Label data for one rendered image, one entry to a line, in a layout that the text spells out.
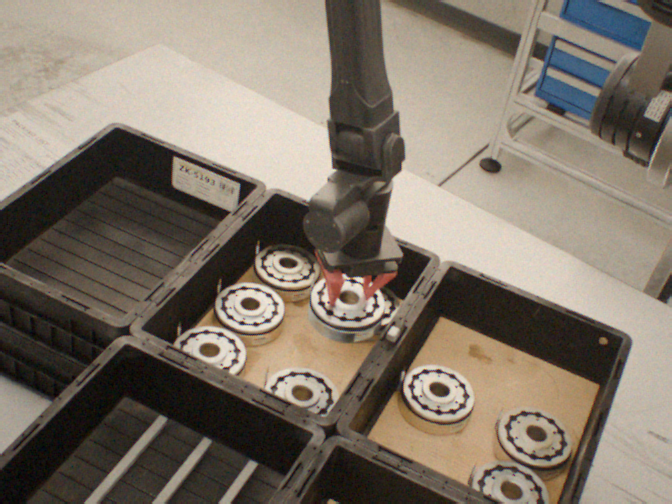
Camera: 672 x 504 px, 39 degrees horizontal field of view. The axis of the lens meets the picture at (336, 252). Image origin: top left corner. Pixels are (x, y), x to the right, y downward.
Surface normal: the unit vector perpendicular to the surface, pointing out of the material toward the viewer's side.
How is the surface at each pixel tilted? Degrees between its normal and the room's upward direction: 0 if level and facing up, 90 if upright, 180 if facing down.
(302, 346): 0
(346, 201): 76
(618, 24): 90
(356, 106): 94
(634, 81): 90
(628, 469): 0
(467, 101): 0
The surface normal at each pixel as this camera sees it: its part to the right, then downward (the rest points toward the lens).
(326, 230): -0.57, 0.48
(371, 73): 0.78, 0.22
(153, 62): 0.15, -0.76
